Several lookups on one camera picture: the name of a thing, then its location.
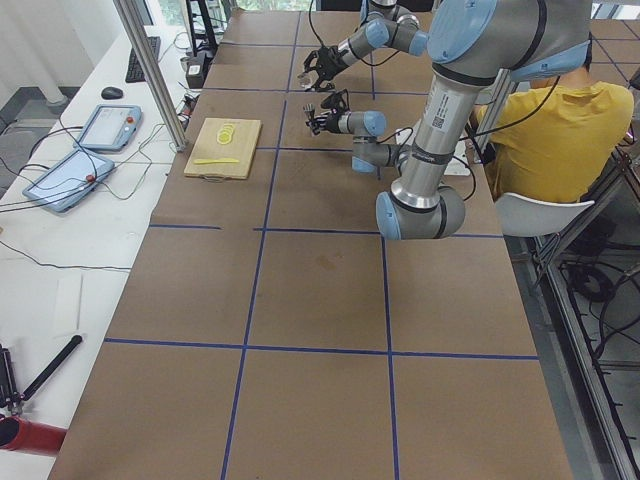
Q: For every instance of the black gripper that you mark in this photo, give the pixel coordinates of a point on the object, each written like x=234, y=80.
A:
x=332, y=122
x=329, y=57

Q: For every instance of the steel double jigger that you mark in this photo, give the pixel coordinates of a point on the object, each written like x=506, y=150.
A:
x=311, y=120

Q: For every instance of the clear shot glass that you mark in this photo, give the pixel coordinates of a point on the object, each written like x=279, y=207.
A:
x=304, y=81

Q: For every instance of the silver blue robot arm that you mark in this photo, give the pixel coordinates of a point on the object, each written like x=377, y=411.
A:
x=468, y=42
x=383, y=24

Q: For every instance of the bamboo cutting board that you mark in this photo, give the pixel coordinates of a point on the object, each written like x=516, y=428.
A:
x=242, y=147

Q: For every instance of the yellow plastic knife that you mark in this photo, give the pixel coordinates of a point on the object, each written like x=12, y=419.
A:
x=211, y=161

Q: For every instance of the black small computer box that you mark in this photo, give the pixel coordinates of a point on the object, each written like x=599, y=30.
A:
x=196, y=69

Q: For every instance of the teach pendant far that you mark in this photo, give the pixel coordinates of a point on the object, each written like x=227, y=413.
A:
x=110, y=128

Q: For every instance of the teach pendant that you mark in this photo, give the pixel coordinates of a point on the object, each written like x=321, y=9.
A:
x=110, y=128
x=69, y=181

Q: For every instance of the black computer mouse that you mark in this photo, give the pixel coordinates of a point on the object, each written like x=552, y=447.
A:
x=112, y=93

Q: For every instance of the grey office chair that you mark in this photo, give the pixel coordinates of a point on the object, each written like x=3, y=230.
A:
x=521, y=216

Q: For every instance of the person in yellow shirt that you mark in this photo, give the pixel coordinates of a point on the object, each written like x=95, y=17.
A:
x=554, y=139

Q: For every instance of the teach pendant near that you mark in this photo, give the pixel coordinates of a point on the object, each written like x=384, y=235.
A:
x=69, y=181

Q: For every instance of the red cylinder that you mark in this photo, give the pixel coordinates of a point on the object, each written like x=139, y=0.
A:
x=24, y=436

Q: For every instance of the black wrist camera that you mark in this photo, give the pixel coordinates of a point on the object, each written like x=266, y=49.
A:
x=337, y=102

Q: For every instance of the aluminium frame post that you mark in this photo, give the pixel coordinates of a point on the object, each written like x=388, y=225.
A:
x=134, y=28

